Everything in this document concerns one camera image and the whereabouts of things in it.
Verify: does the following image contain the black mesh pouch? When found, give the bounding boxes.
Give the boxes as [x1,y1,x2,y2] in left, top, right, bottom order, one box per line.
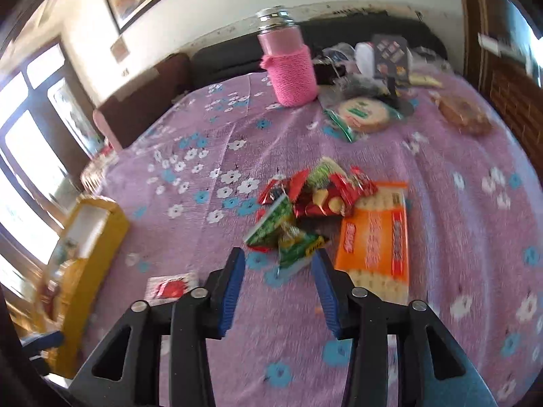
[339,74,395,99]

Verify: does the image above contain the wooden framed glass door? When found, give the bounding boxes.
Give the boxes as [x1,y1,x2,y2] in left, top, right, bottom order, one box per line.
[0,42,107,306]

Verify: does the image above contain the dark charger with cable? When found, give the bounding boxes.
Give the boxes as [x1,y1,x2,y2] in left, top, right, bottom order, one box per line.
[316,44,355,85]

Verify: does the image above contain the yellow cardboard box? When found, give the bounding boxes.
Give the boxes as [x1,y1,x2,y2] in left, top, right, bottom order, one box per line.
[42,195,130,380]

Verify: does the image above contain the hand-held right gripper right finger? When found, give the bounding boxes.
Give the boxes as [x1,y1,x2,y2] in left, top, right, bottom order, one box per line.
[311,247,499,407]

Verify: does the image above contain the brown chair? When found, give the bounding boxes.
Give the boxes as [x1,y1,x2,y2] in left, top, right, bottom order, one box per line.
[92,53,191,151]

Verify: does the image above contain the small wall plaque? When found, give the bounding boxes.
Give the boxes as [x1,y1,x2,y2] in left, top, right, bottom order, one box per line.
[110,36,130,62]

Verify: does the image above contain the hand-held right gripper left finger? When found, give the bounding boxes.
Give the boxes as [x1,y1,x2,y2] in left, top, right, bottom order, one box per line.
[70,247,247,407]

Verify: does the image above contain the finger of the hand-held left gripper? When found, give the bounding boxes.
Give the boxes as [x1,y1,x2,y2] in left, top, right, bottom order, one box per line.
[19,328,65,374]

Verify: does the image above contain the small green yellow snack packet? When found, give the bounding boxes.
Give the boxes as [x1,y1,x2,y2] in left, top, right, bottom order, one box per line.
[278,225,332,270]

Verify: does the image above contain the green pea snack packet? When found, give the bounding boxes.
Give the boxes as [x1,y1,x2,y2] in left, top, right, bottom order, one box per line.
[246,197,295,253]

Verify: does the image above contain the brown snack packet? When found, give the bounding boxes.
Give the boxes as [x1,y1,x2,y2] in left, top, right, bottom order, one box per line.
[430,91,493,136]

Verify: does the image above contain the black phone stand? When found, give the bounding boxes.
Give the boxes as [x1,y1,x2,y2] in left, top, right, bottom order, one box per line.
[371,34,414,109]

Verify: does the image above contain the dark red snack packet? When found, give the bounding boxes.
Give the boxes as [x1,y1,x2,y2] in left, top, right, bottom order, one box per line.
[295,186,345,220]

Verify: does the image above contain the pale yellow packet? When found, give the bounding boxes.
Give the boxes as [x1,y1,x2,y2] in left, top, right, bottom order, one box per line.
[409,73,444,89]

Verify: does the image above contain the round cracker green packet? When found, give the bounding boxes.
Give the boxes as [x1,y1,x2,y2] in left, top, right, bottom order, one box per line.
[324,95,404,142]

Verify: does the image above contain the purple floral tablecloth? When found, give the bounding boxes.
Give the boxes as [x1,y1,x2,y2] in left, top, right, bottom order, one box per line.
[80,68,543,407]

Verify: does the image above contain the black sofa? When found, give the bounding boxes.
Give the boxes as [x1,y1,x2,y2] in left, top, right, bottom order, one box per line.
[191,11,448,90]

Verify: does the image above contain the white cup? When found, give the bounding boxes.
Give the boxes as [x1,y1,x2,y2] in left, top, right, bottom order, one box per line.
[354,41,376,77]

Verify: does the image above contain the wooden cabinet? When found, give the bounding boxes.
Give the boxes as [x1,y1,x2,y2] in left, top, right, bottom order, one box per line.
[456,0,543,145]

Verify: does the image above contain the red candy wrapper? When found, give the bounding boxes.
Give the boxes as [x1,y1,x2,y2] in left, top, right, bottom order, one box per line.
[331,167,378,204]

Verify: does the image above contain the pink bottle with knitted sleeve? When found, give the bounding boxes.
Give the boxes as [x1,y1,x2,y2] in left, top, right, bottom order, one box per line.
[257,5,320,108]

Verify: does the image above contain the orange cracker packet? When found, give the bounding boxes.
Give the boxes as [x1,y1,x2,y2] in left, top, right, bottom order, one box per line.
[334,181,411,302]

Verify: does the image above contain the white red snack packet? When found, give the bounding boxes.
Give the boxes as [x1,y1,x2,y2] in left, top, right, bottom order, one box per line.
[144,273,200,302]

